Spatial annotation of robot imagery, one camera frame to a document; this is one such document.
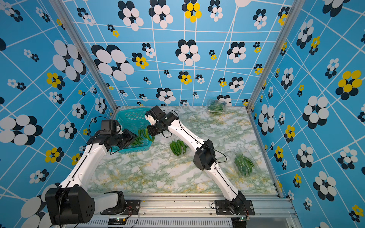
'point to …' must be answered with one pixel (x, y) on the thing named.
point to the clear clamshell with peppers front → (178, 147)
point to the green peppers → (139, 139)
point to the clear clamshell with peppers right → (244, 165)
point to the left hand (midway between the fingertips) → (138, 134)
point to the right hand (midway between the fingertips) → (152, 130)
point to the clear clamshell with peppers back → (217, 107)
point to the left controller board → (117, 221)
